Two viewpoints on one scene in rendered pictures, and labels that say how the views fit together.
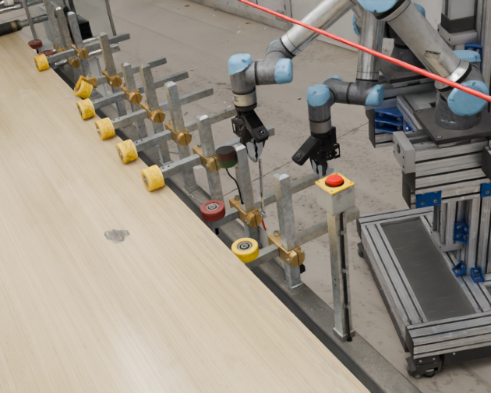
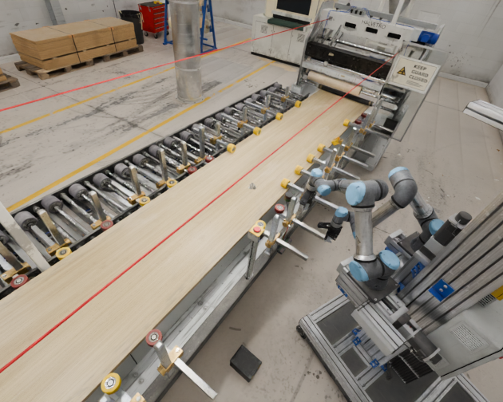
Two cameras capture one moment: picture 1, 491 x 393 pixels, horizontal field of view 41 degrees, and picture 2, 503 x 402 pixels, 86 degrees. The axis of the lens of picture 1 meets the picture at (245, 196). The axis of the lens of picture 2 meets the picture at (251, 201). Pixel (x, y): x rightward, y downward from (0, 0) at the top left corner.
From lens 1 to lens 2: 129 cm
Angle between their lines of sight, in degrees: 43
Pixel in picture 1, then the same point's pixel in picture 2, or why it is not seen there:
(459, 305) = (334, 336)
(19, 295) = (215, 175)
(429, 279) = (344, 319)
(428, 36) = (361, 231)
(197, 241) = (258, 209)
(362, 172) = not seen: hidden behind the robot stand
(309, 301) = (262, 259)
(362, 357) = (239, 285)
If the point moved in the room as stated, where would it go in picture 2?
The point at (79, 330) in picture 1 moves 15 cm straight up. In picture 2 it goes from (205, 195) to (204, 180)
